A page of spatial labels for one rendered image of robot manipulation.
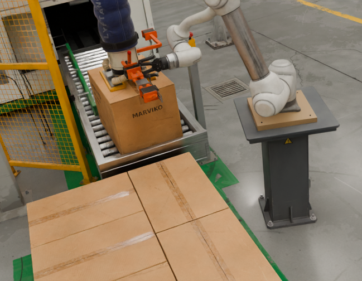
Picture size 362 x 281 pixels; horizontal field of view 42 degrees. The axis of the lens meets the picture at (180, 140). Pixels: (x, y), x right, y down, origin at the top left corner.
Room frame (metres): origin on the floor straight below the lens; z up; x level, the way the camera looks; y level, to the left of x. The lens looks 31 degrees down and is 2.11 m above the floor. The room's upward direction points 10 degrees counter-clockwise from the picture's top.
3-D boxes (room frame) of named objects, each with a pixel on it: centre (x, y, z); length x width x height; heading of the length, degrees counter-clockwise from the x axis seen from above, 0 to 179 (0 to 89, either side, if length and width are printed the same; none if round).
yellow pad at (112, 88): (2.78, 0.36, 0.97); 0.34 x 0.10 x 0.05; 14
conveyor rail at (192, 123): (3.68, 0.14, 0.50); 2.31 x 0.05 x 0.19; 14
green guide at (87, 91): (3.88, 0.80, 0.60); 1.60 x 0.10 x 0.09; 14
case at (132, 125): (2.80, 0.26, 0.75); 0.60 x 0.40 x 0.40; 18
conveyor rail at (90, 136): (3.52, 0.77, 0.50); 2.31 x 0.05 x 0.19; 14
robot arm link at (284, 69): (2.36, -0.60, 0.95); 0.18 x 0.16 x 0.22; 148
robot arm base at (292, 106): (2.39, -0.61, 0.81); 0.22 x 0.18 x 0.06; 173
